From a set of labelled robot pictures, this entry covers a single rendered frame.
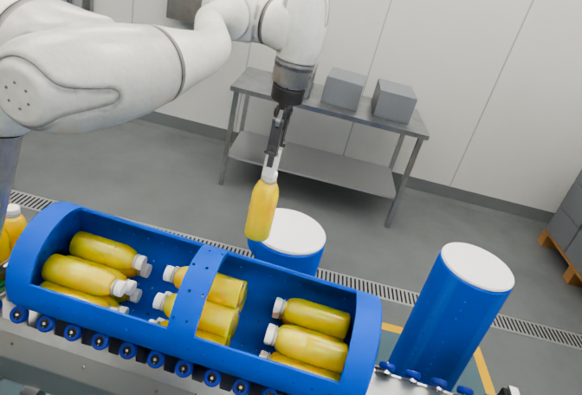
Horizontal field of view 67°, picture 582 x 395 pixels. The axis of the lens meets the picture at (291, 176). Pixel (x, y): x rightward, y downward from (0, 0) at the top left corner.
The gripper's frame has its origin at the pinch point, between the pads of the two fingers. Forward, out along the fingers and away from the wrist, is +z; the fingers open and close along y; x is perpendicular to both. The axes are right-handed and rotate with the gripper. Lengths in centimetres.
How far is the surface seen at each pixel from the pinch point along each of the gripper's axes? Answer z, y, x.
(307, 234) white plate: 42, 37, -14
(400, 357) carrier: 93, 44, -67
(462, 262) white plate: 42, 49, -74
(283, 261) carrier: 46, 22, -9
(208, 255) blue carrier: 22.2, -14.1, 8.3
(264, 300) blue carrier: 41.4, -2.8, -7.3
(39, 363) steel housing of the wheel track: 61, -29, 44
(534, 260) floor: 145, 255, -217
